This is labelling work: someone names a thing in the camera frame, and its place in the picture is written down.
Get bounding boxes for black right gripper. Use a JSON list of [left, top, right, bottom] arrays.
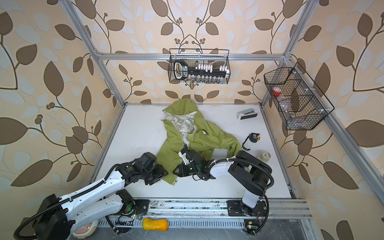
[[172, 163, 201, 177]]

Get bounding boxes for green zip-up hooded jacket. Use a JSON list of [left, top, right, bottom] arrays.
[[157, 99, 242, 185]]

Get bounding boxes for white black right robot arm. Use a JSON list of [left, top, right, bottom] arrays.
[[173, 147, 275, 217]]

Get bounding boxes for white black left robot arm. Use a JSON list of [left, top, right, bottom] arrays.
[[14, 152, 168, 240]]

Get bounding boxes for white tape roll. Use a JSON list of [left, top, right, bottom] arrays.
[[260, 152, 271, 163]]

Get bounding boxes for light blue white stapler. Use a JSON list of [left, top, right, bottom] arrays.
[[237, 109, 258, 120]]

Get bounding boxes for red capped bottle in basket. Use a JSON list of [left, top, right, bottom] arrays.
[[273, 87, 282, 97]]

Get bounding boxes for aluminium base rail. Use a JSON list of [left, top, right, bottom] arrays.
[[109, 198, 313, 229]]

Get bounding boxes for black tape measure with strap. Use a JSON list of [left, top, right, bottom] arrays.
[[242, 133, 261, 151]]

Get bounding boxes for black wire basket back wall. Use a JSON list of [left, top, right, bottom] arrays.
[[167, 48, 231, 85]]

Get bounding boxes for black wire basket wall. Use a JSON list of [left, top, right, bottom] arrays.
[[167, 48, 231, 85], [264, 63, 335, 131]]

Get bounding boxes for black wire basket right wall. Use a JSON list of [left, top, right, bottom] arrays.
[[264, 63, 335, 131]]

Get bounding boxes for aluminium frame strut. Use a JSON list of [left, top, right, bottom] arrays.
[[59, 0, 126, 108]]

